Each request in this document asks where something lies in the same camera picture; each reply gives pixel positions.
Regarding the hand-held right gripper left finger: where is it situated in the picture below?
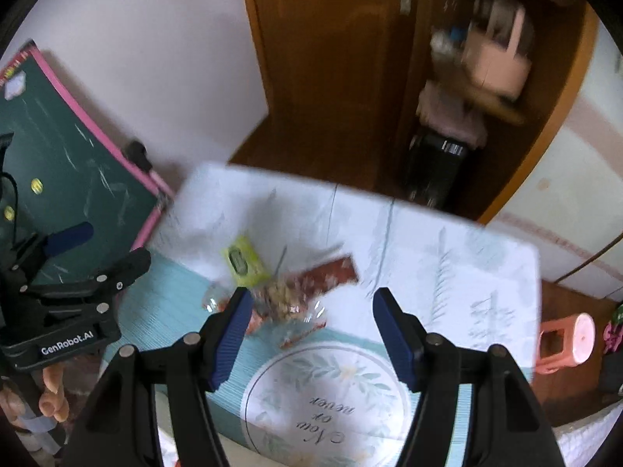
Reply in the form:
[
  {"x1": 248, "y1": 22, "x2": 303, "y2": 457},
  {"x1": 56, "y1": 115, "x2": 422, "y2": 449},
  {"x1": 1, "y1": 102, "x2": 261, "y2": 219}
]
[{"x1": 61, "y1": 286, "x2": 254, "y2": 467}]

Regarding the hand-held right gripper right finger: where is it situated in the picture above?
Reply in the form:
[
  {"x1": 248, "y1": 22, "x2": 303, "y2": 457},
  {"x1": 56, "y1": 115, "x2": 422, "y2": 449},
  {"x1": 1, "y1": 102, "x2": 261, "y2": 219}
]
[{"x1": 372, "y1": 287, "x2": 558, "y2": 467}]

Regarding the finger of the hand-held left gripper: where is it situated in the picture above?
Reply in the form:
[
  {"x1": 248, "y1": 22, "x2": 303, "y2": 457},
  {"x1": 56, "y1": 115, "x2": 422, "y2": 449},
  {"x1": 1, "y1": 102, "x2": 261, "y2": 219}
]
[
  {"x1": 19, "y1": 247, "x2": 151, "y2": 317},
  {"x1": 7, "y1": 221, "x2": 94, "y2": 284}
]

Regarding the clear mixed nut packet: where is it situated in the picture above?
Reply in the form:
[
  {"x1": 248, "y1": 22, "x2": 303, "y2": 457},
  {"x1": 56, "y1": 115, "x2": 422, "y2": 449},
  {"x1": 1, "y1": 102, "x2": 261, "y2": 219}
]
[{"x1": 202, "y1": 272, "x2": 327, "y2": 348}]

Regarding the person's left hand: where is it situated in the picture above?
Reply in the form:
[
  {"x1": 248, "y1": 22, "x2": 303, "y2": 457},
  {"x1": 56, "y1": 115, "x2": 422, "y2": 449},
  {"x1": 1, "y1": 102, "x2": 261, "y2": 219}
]
[{"x1": 38, "y1": 365, "x2": 69, "y2": 421}]

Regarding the printed teal white tablecloth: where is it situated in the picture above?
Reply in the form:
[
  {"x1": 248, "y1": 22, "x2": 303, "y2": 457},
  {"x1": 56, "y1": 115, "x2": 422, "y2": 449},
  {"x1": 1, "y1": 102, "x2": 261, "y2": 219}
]
[{"x1": 104, "y1": 163, "x2": 543, "y2": 467}]

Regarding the small green snack packet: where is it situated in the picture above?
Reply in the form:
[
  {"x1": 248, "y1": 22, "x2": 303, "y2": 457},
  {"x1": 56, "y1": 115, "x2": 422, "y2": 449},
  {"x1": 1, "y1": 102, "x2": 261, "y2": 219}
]
[{"x1": 221, "y1": 236, "x2": 271, "y2": 287}]

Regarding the red snack packet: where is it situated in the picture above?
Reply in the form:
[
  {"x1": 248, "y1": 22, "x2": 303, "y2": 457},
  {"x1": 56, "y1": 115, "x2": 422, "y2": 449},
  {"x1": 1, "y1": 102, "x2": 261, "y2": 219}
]
[{"x1": 292, "y1": 253, "x2": 358, "y2": 297}]

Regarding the small black object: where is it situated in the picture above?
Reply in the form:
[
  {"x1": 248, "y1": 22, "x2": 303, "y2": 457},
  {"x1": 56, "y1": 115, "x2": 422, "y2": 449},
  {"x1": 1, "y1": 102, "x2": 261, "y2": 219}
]
[{"x1": 125, "y1": 140, "x2": 154, "y2": 172}]

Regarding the black box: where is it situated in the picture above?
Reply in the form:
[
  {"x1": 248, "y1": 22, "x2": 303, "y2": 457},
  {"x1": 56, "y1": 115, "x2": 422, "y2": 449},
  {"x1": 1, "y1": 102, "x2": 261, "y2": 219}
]
[{"x1": 401, "y1": 129, "x2": 468, "y2": 207}]

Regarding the pink plastic stool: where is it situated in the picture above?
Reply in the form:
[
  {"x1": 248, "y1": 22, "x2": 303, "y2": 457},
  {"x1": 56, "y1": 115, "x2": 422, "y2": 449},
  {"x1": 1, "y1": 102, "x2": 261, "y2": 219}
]
[{"x1": 535, "y1": 312, "x2": 597, "y2": 375}]

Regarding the white quilted blanket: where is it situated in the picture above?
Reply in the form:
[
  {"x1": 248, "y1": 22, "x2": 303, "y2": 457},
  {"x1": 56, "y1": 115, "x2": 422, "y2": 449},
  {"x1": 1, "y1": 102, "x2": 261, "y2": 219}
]
[{"x1": 555, "y1": 404, "x2": 623, "y2": 467}]

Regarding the pink green toy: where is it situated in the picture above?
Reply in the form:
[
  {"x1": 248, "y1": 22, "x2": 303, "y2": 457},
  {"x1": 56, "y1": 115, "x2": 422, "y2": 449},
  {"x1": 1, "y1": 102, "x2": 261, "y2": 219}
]
[{"x1": 602, "y1": 304, "x2": 623, "y2": 353}]

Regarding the white wardrobe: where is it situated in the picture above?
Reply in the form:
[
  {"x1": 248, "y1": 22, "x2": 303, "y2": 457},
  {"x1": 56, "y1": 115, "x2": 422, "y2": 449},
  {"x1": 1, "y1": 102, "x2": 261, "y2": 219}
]
[{"x1": 487, "y1": 24, "x2": 623, "y2": 302}]

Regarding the folded pinkish cloth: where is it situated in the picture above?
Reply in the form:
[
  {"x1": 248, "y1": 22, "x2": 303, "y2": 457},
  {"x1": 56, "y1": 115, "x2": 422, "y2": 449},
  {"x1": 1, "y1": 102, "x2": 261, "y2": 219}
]
[{"x1": 419, "y1": 83, "x2": 487, "y2": 149}]

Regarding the brown wooden cabinet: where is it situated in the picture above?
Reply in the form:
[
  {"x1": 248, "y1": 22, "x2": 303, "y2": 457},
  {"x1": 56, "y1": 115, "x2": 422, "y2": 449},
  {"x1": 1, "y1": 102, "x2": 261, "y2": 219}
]
[{"x1": 229, "y1": 0, "x2": 599, "y2": 225}]

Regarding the black cable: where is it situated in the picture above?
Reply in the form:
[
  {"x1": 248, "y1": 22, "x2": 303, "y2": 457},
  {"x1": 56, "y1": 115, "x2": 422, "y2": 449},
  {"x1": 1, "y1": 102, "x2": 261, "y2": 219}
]
[{"x1": 0, "y1": 170, "x2": 21, "y2": 250}]

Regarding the green chalkboard with pink frame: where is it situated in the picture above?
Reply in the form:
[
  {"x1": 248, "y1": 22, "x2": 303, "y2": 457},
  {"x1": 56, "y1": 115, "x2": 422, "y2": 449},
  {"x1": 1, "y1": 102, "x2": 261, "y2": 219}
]
[{"x1": 0, "y1": 39, "x2": 173, "y2": 256}]

